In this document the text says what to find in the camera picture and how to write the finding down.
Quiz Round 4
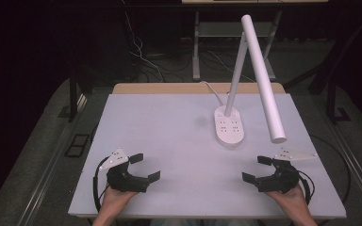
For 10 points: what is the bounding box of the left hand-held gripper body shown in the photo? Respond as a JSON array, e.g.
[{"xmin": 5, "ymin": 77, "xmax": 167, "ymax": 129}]
[{"xmin": 98, "ymin": 147, "xmax": 149, "ymax": 193}]

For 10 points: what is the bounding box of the person's right hand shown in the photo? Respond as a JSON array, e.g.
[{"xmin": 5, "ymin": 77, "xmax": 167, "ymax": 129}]
[{"xmin": 265, "ymin": 185, "xmax": 307, "ymax": 217}]

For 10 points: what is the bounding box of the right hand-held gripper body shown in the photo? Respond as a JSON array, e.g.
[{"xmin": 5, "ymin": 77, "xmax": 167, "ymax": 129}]
[{"xmin": 254, "ymin": 147, "xmax": 319, "ymax": 194}]

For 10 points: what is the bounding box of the black stand post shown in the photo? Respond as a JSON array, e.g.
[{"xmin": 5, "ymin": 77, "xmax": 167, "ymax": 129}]
[
  {"xmin": 325, "ymin": 79, "xmax": 353, "ymax": 124},
  {"xmin": 68, "ymin": 73, "xmax": 80, "ymax": 122}
]

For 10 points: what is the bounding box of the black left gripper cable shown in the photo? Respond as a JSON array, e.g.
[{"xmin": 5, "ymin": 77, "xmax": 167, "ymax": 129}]
[{"xmin": 91, "ymin": 155, "xmax": 111, "ymax": 213}]

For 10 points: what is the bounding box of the black floor cable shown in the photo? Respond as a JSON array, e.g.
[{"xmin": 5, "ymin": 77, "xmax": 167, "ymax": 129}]
[{"xmin": 308, "ymin": 134, "xmax": 352, "ymax": 206}]

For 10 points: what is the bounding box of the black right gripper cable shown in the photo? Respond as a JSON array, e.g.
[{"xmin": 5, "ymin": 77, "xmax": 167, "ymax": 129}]
[{"xmin": 296, "ymin": 169, "xmax": 316, "ymax": 205}]

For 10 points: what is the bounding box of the grey metal stand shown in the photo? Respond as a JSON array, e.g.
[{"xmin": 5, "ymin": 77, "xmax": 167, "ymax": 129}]
[{"xmin": 191, "ymin": 9, "xmax": 284, "ymax": 82}]

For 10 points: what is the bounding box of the white desk lamp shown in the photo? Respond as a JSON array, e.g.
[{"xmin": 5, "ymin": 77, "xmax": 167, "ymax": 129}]
[{"xmin": 213, "ymin": 14, "xmax": 288, "ymax": 148}]

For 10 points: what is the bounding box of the person's left hand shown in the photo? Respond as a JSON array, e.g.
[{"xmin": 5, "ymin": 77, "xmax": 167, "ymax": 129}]
[{"xmin": 101, "ymin": 187, "xmax": 139, "ymax": 212}]

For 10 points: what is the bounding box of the white hanging cable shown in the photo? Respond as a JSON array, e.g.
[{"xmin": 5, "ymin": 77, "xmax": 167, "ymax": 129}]
[{"xmin": 121, "ymin": 0, "xmax": 165, "ymax": 83}]

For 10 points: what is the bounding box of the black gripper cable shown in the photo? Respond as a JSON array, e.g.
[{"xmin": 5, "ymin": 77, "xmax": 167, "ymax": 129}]
[
  {"xmin": 296, "ymin": 169, "xmax": 316, "ymax": 205},
  {"xmin": 91, "ymin": 155, "xmax": 111, "ymax": 213}
]

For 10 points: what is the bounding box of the white lamp cable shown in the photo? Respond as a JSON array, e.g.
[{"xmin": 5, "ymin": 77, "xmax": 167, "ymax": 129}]
[{"xmin": 199, "ymin": 80, "xmax": 226, "ymax": 107}]

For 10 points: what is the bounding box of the black floor frame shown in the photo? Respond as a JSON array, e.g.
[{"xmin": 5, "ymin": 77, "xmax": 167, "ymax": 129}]
[{"xmin": 64, "ymin": 133, "xmax": 91, "ymax": 158}]

